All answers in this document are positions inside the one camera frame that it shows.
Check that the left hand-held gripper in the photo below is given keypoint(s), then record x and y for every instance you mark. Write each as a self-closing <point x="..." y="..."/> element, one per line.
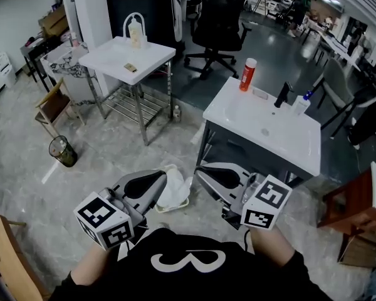
<point x="100" y="218"/>

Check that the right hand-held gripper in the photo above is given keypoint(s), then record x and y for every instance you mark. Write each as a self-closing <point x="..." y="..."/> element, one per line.
<point x="266" y="202"/>

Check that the white laundry basket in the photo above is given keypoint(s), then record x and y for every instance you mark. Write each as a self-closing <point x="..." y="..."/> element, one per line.
<point x="172" y="209"/>

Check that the person's right forearm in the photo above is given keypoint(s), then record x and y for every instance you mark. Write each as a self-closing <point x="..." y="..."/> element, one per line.
<point x="271" y="246"/>

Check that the person's left forearm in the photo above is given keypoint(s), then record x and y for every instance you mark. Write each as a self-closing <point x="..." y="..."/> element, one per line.
<point x="91" y="265"/>

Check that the flat cardboard box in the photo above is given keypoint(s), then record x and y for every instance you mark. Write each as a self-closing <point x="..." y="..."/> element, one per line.
<point x="357" y="252"/>

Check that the brown cardboard box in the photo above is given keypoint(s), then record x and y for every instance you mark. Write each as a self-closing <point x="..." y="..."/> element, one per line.
<point x="53" y="22"/>

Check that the person's grey shoe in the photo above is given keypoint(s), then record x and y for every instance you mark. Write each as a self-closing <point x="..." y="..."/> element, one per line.
<point x="164" y="225"/>

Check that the white washbasin dark stand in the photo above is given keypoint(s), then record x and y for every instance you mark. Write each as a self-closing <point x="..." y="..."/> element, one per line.
<point x="238" y="111"/>

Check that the small white bottle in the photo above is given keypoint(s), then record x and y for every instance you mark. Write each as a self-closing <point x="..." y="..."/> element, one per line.
<point x="177" y="113"/>

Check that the dark mesh waste bin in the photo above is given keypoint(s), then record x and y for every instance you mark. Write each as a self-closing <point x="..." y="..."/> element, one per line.
<point x="64" y="152"/>

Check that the white soap dish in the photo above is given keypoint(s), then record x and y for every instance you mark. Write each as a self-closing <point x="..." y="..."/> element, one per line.
<point x="260" y="93"/>

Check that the person's black printed shirt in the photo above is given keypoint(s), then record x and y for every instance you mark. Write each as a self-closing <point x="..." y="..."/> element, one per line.
<point x="191" y="281"/>

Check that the black faucet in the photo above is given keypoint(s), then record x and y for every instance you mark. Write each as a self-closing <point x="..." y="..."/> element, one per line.
<point x="283" y="94"/>

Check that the orange bottle white cap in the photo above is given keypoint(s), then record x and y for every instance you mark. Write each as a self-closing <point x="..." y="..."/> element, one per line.
<point x="247" y="74"/>

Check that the clear pump bottle blue pump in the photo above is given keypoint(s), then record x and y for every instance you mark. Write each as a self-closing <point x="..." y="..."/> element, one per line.
<point x="300" y="103"/>

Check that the small gold object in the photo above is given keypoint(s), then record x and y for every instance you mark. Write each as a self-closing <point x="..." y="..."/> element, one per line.
<point x="130" y="67"/>

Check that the wooden chair brown seat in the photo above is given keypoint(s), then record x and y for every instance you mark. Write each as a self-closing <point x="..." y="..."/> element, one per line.
<point x="53" y="105"/>

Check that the white washbasin steel stand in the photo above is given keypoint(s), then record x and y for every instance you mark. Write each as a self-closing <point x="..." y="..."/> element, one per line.
<point x="112" y="61"/>

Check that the white marble counter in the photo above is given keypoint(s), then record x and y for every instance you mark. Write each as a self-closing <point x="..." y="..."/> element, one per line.
<point x="69" y="67"/>

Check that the grey chair black legs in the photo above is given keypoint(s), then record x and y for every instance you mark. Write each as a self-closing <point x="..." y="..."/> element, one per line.
<point x="335" y="83"/>

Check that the light wooden chair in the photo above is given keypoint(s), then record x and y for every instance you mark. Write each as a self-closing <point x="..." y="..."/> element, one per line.
<point x="9" y="262"/>

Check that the black office chair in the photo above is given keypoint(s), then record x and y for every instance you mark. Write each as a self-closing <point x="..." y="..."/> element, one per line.
<point x="219" y="20"/>

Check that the white arched faucet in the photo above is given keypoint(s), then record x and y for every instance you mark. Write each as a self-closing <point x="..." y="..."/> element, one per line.
<point x="125" y="24"/>

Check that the black side table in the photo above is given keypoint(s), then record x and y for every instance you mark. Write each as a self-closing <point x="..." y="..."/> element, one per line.
<point x="31" y="47"/>

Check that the dark grey trash bin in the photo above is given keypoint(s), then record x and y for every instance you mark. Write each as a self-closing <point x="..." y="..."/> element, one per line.
<point x="138" y="8"/>

